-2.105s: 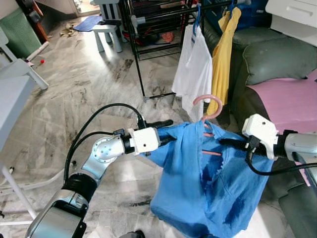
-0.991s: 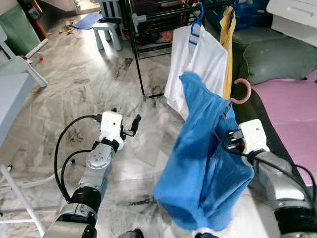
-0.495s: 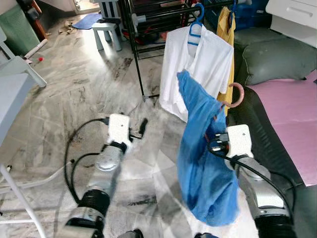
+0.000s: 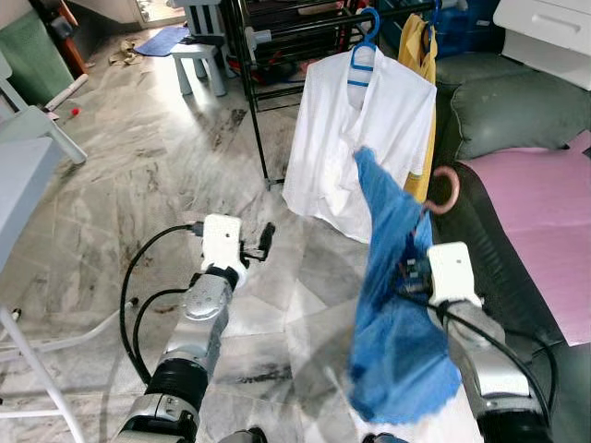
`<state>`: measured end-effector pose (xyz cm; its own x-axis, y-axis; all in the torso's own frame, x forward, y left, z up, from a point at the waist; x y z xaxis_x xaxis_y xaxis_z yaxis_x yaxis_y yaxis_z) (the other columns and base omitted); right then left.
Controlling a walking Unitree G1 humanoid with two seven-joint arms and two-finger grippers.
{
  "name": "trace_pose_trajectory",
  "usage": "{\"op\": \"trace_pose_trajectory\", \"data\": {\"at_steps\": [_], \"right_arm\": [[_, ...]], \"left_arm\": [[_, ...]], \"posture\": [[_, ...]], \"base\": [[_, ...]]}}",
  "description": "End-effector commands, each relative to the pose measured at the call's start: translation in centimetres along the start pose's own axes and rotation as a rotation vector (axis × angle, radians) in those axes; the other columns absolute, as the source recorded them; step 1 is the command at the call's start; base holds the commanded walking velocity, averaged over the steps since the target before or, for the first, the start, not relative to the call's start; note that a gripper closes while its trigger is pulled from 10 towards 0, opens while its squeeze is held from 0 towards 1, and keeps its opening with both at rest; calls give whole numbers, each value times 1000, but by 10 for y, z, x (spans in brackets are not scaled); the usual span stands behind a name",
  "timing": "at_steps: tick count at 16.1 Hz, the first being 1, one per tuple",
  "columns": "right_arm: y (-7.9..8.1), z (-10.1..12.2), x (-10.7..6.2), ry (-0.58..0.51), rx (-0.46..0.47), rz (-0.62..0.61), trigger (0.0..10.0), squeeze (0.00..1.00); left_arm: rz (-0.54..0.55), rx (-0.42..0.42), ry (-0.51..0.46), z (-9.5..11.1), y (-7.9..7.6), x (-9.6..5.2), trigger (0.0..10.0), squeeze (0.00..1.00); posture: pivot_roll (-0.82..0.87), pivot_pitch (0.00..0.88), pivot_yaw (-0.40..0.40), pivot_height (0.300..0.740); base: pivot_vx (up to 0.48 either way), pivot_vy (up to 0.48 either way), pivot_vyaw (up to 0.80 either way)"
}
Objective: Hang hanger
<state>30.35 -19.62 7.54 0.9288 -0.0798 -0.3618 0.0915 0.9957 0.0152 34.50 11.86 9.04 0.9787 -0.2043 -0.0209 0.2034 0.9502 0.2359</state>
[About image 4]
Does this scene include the white plastic box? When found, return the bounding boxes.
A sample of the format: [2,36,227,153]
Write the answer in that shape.
[492,0,591,90]

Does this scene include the green plastic bin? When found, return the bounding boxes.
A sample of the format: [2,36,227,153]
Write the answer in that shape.
[0,9,76,108]

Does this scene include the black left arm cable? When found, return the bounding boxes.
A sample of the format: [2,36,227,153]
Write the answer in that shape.
[120,221,206,387]

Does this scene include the bright blue shirt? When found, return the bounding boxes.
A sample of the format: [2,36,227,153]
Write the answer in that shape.
[349,146,464,426]

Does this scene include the yellow shirt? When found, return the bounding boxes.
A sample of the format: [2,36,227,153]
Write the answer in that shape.
[397,11,440,204]

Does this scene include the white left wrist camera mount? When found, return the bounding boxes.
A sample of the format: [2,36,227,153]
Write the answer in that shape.
[200,214,247,280]

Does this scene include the pink mat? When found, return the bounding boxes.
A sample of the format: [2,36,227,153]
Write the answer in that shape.
[459,129,591,348]

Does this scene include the pale plastic stool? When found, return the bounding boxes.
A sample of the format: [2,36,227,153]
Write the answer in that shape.
[171,42,230,99]

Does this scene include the black metal clothes rack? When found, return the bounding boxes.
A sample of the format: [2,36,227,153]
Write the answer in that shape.
[224,0,446,191]

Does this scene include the white tube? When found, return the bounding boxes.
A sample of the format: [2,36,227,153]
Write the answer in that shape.
[46,74,91,113]

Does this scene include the blue clothes hanger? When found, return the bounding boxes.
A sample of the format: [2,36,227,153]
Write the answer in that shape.
[346,7,383,90]
[420,0,445,58]

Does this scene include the pink clothes hanger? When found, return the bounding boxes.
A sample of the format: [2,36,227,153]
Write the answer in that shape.
[420,166,462,217]

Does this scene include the dark green sofa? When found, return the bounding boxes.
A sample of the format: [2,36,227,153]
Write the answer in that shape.
[434,51,591,443]

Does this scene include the white shirt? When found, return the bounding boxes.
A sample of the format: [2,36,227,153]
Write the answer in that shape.
[282,46,439,245]

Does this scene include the robot left leg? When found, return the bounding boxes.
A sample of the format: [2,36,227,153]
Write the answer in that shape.
[217,426,270,443]

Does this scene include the light blue folding table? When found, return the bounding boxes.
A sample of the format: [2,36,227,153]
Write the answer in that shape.
[0,138,90,443]

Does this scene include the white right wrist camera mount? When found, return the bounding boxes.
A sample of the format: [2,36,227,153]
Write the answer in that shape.
[427,242,484,308]

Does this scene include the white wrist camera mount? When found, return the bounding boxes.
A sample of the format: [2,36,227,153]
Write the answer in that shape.
[200,214,247,280]
[427,242,484,308]

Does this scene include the blue floor mat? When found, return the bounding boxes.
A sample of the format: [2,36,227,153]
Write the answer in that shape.
[137,26,191,59]

